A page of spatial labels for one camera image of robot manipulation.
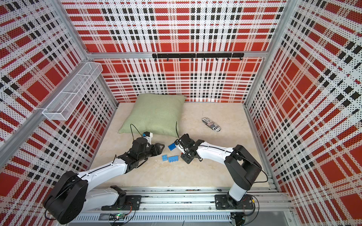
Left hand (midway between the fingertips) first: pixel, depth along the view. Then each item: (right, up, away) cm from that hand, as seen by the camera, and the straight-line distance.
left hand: (163, 146), depth 88 cm
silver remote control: (+32, +13, +16) cm, 39 cm away
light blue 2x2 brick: (+1, -8, +1) cm, 8 cm away
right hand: (+17, -6, +1) cm, 18 cm away
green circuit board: (-20, -31, -18) cm, 41 cm away
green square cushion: (-5, +21, +9) cm, 23 cm away
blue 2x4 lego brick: (+5, -2, +8) cm, 9 cm away
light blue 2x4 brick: (+6, -8, +1) cm, 10 cm away
